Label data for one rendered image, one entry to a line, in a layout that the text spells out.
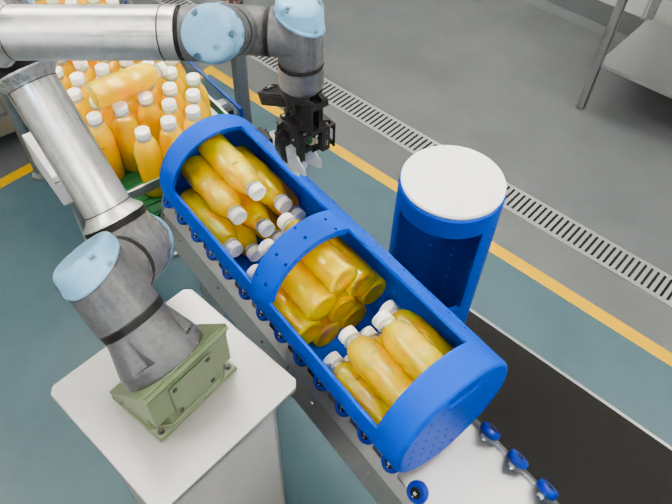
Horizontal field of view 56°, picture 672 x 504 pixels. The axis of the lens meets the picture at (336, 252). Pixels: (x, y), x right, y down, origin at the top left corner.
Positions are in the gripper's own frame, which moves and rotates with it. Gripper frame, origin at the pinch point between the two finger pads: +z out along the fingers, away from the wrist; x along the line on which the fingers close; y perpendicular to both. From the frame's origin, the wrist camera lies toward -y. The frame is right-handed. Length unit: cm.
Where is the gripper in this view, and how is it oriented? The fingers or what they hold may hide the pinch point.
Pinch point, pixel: (297, 167)
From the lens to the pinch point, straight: 124.5
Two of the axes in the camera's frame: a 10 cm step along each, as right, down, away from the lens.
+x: 7.9, -4.6, 4.1
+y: 6.2, 6.1, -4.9
